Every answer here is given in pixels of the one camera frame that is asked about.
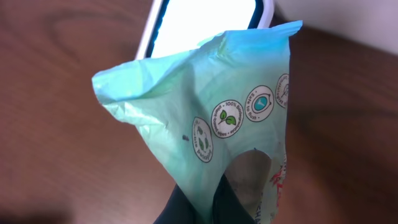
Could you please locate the mint green wipes pack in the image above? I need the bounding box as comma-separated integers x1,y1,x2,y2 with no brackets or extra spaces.
92,21,302,223

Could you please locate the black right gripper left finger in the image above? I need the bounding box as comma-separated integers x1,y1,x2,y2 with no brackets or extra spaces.
154,185,196,224

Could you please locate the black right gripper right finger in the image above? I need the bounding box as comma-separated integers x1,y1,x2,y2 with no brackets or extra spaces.
212,175,256,224

